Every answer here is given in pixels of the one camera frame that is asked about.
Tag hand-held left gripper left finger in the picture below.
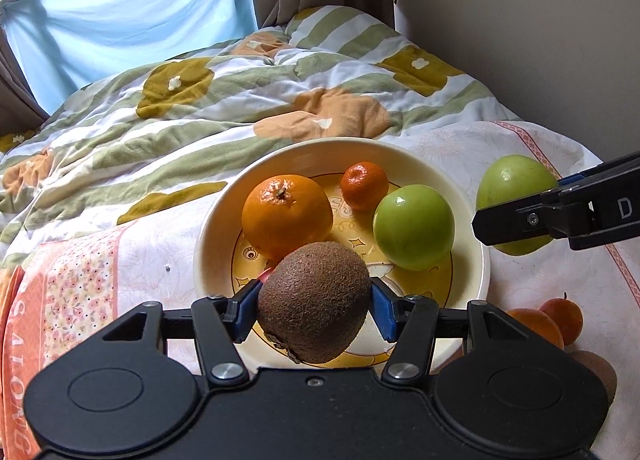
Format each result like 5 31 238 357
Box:
102 282 261 388

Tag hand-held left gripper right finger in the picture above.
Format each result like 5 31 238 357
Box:
369 277 538 388

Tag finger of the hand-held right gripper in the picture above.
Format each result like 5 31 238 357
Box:
556 152 640 189
472 186 572 245

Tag small green apple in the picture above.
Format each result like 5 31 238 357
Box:
475 155 560 257

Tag brown kiwi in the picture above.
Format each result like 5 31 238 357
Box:
257 241 373 365
567 350 618 398

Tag cream bowl with duck print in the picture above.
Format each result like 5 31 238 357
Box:
192 140 492 376

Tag large green apple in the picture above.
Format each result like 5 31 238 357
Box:
372 184 456 271

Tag large orange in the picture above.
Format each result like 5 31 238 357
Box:
241 174 334 261

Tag small mandarin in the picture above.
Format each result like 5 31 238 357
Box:
340 162 390 212

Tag small orange with stem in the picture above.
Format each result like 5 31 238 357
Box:
539 292 584 345

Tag medium orange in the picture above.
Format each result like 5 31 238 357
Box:
506 308 566 351

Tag floral pink table cloth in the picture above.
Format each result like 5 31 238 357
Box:
0 120 640 460

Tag floral striped quilt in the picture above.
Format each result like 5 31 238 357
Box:
0 4 526 271

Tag light blue cloth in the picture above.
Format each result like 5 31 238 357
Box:
0 0 258 113

